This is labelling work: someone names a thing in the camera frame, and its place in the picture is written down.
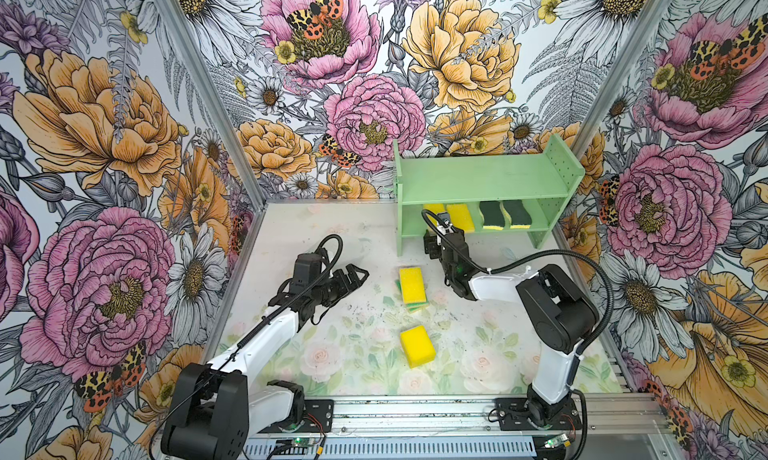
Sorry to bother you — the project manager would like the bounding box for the yellow sponge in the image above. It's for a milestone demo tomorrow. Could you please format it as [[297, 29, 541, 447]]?
[[423, 204, 446, 215], [398, 267, 427, 305], [446, 204, 475, 233]]

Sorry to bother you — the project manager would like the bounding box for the dark green scouring sponge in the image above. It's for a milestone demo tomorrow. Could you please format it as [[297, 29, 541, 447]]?
[[479, 201, 506, 231], [501, 200, 532, 230]]

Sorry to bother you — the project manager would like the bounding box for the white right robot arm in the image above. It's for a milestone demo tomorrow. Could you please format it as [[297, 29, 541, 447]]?
[[423, 227, 610, 429]]

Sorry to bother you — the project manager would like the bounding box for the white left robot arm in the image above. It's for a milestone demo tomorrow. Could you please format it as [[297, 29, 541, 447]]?
[[150, 264, 370, 459]]

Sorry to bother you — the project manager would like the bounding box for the green metal shelf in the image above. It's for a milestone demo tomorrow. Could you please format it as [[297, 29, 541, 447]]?
[[394, 135, 585, 254]]

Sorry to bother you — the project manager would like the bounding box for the green-yellow sponge in stack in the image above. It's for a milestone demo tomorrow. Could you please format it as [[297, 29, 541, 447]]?
[[395, 280, 430, 313]]

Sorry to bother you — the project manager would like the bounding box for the yellow sponge lying alone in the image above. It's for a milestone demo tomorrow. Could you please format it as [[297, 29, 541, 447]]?
[[400, 325, 436, 369]]

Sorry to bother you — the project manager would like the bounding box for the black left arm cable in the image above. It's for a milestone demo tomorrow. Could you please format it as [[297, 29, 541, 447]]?
[[146, 234, 344, 460]]

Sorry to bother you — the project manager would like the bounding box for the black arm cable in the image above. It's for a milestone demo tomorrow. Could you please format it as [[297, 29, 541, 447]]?
[[146, 234, 344, 460], [421, 209, 616, 356]]

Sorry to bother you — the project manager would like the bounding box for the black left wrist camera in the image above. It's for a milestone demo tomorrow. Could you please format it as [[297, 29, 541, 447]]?
[[289, 253, 324, 295]]

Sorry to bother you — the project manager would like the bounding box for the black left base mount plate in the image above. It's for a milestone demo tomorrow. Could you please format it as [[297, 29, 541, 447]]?
[[262, 399, 335, 434]]

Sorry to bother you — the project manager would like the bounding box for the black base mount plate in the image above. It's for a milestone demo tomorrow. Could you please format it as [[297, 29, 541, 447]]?
[[262, 399, 335, 434], [494, 397, 582, 431]]

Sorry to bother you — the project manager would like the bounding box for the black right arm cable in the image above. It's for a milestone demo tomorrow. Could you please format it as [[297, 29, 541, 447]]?
[[421, 209, 616, 356]]

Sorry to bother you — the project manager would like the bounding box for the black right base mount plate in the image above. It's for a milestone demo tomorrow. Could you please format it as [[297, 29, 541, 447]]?
[[494, 397, 582, 431]]

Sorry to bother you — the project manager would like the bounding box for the aluminium rail frame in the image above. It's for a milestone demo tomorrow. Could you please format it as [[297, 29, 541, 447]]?
[[149, 393, 673, 460]]

